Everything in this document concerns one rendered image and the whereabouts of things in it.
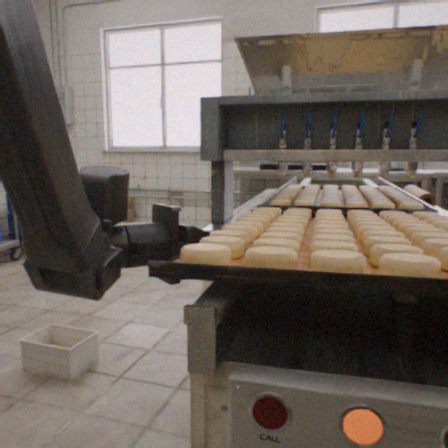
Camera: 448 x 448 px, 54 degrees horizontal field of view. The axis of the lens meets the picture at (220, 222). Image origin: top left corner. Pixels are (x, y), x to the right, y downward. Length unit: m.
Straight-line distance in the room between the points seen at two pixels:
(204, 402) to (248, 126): 0.84
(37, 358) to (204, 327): 1.93
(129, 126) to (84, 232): 4.73
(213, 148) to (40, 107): 0.81
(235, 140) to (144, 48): 4.01
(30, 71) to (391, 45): 0.93
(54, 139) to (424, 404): 0.37
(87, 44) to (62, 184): 5.05
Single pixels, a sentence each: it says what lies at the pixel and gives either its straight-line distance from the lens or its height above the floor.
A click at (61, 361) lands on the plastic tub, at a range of 2.22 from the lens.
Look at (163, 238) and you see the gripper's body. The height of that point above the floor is 0.94.
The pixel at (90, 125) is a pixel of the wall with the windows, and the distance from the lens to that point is 5.31.
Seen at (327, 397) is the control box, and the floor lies 0.83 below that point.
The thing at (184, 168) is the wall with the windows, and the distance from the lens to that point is 4.74.
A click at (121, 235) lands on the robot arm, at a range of 0.54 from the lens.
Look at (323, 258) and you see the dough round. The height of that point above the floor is 0.95.
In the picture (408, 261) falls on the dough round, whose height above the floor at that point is 0.95.
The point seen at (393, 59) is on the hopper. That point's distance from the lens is 1.16.
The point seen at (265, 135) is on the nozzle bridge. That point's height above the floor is 1.09.
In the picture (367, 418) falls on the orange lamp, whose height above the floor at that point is 0.82.
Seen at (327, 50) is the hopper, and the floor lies 1.28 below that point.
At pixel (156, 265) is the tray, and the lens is 0.41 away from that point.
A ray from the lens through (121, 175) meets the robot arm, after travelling 0.51.
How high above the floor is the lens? 1.05
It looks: 9 degrees down
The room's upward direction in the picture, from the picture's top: straight up
